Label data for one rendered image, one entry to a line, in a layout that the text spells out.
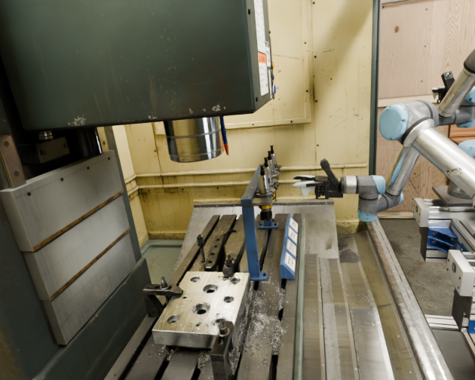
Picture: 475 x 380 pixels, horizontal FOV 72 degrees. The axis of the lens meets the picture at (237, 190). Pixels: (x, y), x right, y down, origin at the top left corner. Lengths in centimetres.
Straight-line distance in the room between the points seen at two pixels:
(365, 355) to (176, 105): 98
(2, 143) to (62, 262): 39
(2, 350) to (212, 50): 96
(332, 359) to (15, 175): 109
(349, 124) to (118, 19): 137
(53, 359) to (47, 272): 28
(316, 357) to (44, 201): 97
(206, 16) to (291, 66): 114
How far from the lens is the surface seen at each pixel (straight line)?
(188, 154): 89
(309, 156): 195
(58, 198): 113
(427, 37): 367
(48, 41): 99
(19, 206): 103
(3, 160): 102
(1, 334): 113
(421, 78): 367
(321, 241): 186
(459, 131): 374
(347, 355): 125
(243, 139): 197
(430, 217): 169
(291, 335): 106
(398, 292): 142
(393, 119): 121
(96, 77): 92
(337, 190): 140
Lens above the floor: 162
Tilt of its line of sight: 19 degrees down
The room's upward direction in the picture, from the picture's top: 6 degrees counter-clockwise
